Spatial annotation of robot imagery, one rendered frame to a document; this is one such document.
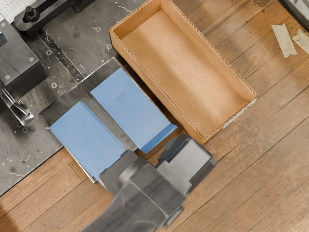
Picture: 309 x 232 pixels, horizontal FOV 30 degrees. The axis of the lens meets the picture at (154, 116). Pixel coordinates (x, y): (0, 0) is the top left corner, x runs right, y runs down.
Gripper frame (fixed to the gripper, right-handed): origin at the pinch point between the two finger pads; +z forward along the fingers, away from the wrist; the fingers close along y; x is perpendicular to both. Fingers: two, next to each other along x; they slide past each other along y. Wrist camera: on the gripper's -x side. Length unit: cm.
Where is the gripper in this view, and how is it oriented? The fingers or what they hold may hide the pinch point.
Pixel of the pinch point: (119, 174)
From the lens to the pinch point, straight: 97.0
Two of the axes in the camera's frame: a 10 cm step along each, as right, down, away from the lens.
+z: -3.2, -1.2, 9.4
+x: -7.3, 6.6, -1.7
